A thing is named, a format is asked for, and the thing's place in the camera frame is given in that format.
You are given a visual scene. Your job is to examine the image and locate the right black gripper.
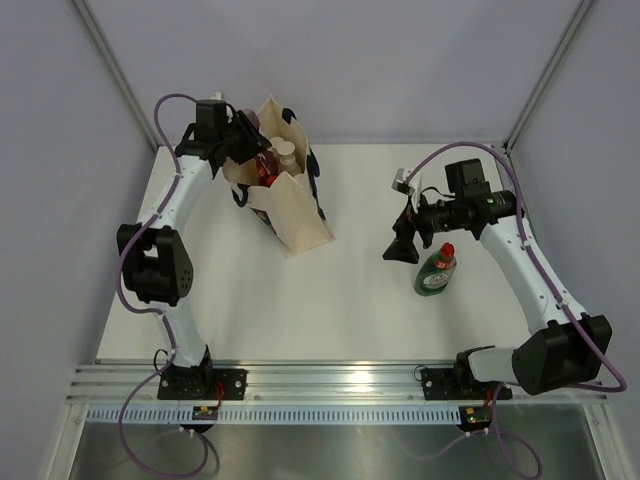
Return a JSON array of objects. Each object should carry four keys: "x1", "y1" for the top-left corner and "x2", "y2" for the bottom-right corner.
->
[{"x1": 384, "y1": 189, "x2": 464, "y2": 264}]

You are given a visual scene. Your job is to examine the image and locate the red dish soap bottle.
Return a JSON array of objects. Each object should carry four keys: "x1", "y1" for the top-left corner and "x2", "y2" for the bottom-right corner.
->
[
  {"x1": 256, "y1": 150, "x2": 279, "y2": 178},
  {"x1": 259, "y1": 174, "x2": 278, "y2": 188}
]

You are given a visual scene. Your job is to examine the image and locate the beige lotion bottle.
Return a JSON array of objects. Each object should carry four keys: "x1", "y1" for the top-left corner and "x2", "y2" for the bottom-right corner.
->
[{"x1": 278, "y1": 141, "x2": 303, "y2": 177}]

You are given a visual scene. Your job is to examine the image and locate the green dish soap bottle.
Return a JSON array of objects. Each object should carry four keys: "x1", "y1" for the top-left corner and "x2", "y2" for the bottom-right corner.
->
[{"x1": 414, "y1": 242, "x2": 457, "y2": 296}]

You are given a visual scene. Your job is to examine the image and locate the beige canvas tote bag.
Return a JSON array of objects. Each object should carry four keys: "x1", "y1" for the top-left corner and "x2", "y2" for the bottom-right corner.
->
[{"x1": 223, "y1": 96, "x2": 334, "y2": 256}]

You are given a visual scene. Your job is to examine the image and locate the green lotion bottle white cap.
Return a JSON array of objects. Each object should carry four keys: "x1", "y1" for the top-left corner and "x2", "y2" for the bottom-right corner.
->
[{"x1": 270, "y1": 136, "x2": 284, "y2": 155}]

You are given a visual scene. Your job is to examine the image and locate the red dish soap bottle front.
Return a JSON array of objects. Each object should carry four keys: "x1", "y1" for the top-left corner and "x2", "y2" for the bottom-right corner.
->
[{"x1": 259, "y1": 174, "x2": 278, "y2": 188}]

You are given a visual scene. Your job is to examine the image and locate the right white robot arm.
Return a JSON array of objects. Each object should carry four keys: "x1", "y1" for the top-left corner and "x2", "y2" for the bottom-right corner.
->
[{"x1": 383, "y1": 159, "x2": 612, "y2": 397}]

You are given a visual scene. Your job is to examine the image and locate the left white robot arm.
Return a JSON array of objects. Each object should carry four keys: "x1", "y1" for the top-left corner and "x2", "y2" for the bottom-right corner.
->
[{"x1": 116, "y1": 99, "x2": 269, "y2": 399}]

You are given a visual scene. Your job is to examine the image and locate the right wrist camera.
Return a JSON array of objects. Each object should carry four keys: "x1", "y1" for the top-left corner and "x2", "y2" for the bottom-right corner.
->
[{"x1": 391, "y1": 168, "x2": 423, "y2": 211}]

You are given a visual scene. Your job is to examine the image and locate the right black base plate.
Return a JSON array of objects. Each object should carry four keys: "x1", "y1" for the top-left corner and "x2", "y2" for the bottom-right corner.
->
[{"x1": 419, "y1": 367, "x2": 498, "y2": 401}]

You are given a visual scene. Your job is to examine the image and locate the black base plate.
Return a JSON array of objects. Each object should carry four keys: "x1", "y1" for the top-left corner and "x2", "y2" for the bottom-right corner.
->
[
  {"x1": 157, "y1": 367, "x2": 248, "y2": 401},
  {"x1": 419, "y1": 367, "x2": 498, "y2": 401}
]

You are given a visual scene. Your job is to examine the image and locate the left aluminium frame post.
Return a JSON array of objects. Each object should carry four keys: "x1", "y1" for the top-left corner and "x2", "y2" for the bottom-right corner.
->
[{"x1": 69, "y1": 0, "x2": 160, "y2": 152}]

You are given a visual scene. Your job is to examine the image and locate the aluminium frame post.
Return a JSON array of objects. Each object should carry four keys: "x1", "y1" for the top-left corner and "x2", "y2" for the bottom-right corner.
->
[
  {"x1": 502, "y1": 0, "x2": 598, "y2": 156},
  {"x1": 69, "y1": 0, "x2": 160, "y2": 152}
]

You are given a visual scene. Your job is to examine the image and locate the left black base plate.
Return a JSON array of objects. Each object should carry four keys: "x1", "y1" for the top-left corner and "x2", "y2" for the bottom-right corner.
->
[{"x1": 157, "y1": 367, "x2": 248, "y2": 401}]

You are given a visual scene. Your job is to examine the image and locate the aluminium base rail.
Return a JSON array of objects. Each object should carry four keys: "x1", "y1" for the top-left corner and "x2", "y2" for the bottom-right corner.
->
[{"x1": 64, "y1": 362, "x2": 609, "y2": 404}]

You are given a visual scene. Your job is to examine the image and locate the white slotted cable duct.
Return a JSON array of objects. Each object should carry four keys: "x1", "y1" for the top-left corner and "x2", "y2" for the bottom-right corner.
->
[{"x1": 87, "y1": 404, "x2": 462, "y2": 425}]

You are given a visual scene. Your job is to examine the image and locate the right aluminium frame post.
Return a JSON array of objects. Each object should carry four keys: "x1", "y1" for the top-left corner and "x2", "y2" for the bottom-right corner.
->
[{"x1": 502, "y1": 0, "x2": 598, "y2": 156}]

